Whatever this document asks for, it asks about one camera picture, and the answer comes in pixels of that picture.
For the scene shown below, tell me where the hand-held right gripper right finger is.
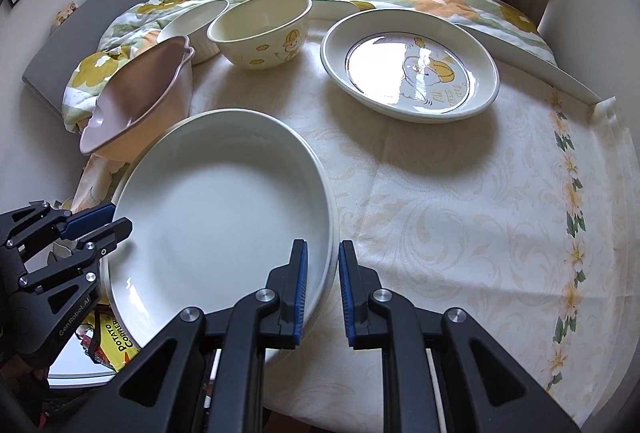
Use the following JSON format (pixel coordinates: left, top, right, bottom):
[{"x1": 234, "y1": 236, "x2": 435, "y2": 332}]
[{"x1": 338, "y1": 240, "x2": 583, "y2": 433}]

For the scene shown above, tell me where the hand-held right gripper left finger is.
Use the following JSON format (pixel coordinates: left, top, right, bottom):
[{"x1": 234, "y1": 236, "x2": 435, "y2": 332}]
[{"x1": 47, "y1": 239, "x2": 308, "y2": 433}]

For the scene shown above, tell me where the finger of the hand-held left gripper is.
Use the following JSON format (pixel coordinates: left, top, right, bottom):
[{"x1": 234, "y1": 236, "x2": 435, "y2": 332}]
[
  {"x1": 15, "y1": 219, "x2": 134, "y2": 294},
  {"x1": 0, "y1": 200, "x2": 117, "y2": 259}
]

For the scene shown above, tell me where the large white plate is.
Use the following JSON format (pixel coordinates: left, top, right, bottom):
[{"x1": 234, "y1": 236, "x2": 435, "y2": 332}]
[{"x1": 102, "y1": 110, "x2": 337, "y2": 344}]

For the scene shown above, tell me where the pink bowl with handles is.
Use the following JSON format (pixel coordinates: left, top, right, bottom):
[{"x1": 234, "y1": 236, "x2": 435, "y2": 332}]
[{"x1": 79, "y1": 36, "x2": 196, "y2": 161}]

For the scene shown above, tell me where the white ribbed bowl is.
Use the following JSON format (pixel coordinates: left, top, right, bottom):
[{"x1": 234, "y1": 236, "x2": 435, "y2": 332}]
[{"x1": 157, "y1": 0, "x2": 230, "y2": 65}]

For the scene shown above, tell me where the duck print plate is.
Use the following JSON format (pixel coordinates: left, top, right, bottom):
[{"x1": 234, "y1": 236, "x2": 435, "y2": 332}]
[{"x1": 320, "y1": 8, "x2": 501, "y2": 124}]

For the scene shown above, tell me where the cream duck print bowl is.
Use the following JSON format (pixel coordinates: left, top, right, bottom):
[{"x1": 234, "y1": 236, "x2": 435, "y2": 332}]
[{"x1": 206, "y1": 0, "x2": 313, "y2": 71}]

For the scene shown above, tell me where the white side table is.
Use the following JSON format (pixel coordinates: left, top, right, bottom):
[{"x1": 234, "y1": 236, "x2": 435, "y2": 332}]
[{"x1": 47, "y1": 308, "x2": 131, "y2": 389}]

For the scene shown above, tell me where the yellow snack packet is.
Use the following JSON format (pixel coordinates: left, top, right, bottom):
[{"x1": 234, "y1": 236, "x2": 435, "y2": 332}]
[{"x1": 75, "y1": 308, "x2": 143, "y2": 374}]

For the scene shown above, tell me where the cream floral tablecloth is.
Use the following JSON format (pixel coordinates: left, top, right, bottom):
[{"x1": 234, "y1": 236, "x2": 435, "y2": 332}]
[{"x1": 75, "y1": 18, "x2": 636, "y2": 409}]

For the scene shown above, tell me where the grey cushion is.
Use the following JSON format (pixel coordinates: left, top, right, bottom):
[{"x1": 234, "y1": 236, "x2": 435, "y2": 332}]
[{"x1": 22, "y1": 0, "x2": 176, "y2": 119}]

